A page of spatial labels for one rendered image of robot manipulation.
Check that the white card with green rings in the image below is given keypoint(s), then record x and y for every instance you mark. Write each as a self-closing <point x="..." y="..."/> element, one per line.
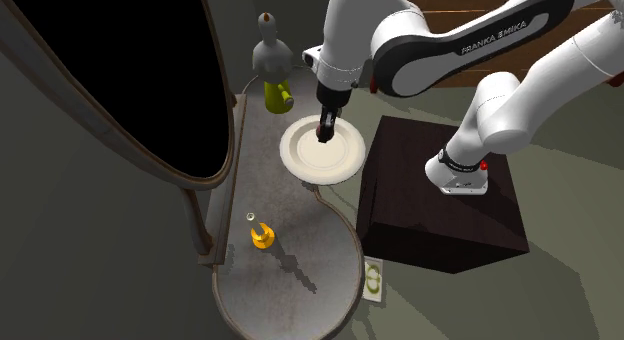
<point x="373" y="280"/>

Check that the grey and yellow bottle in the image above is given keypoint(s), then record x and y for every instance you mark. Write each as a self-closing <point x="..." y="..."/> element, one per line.
<point x="271" y="61"/>

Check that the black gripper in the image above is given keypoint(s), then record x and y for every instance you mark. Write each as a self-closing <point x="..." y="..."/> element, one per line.
<point x="332" y="97"/>

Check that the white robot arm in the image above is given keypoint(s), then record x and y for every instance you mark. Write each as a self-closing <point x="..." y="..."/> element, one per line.
<point x="348" y="36"/>

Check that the white round plate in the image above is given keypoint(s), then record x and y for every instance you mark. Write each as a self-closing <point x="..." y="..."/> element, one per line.
<point x="341" y="158"/>

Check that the dark brown robot stand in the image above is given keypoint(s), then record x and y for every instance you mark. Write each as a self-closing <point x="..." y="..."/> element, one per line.
<point x="414" y="207"/>

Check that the yellow candle holder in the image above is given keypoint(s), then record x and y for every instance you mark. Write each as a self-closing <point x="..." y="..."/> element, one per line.
<point x="262" y="235"/>

